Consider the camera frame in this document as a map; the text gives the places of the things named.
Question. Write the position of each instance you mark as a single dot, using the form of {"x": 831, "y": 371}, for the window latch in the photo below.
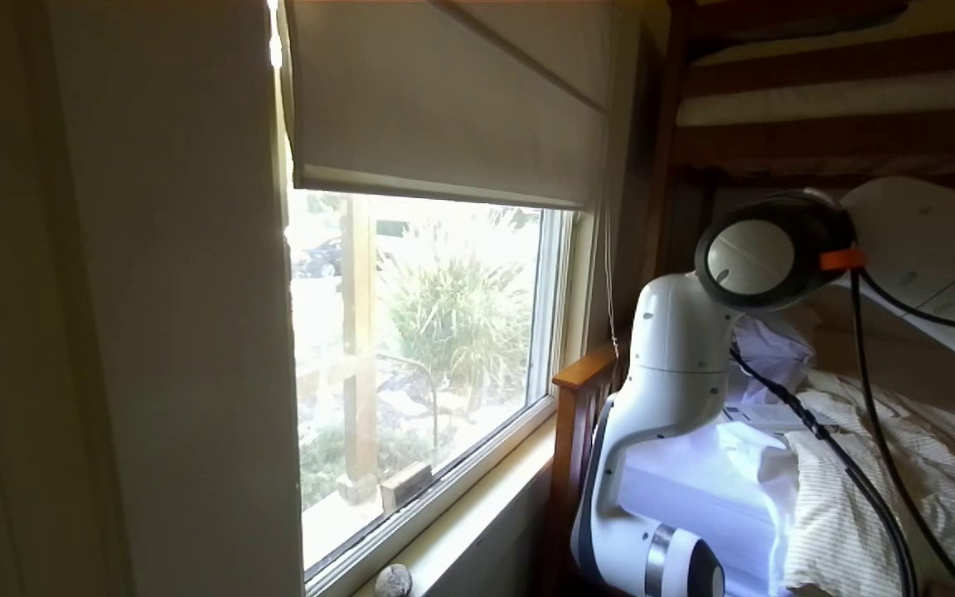
{"x": 407, "y": 486}

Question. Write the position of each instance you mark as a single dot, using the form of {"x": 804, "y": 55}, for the wooden railing outside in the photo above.
{"x": 358, "y": 353}

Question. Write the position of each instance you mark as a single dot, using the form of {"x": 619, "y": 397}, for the dark car outside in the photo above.
{"x": 318, "y": 258}

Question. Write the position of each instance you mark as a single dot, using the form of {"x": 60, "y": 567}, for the beige roller blind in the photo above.
{"x": 445, "y": 99}

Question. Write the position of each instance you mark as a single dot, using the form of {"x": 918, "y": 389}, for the white bed sheet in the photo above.
{"x": 777, "y": 350}

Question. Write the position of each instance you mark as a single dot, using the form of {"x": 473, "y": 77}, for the round grey knob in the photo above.
{"x": 392, "y": 582}

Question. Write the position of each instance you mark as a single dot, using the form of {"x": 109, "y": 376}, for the white sheeted mattress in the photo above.
{"x": 712, "y": 498}

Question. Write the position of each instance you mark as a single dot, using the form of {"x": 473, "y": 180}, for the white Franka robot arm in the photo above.
{"x": 676, "y": 353}

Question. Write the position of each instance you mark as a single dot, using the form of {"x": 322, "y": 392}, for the white framed window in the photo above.
{"x": 432, "y": 353}

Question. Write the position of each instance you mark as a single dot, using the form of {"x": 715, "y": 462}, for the wooden bunk bed frame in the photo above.
{"x": 786, "y": 142}

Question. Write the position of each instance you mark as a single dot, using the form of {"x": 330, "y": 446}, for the green shrub outside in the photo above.
{"x": 463, "y": 319}

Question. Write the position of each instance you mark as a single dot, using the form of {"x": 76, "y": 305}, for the white crumpled blanket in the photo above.
{"x": 942, "y": 475}

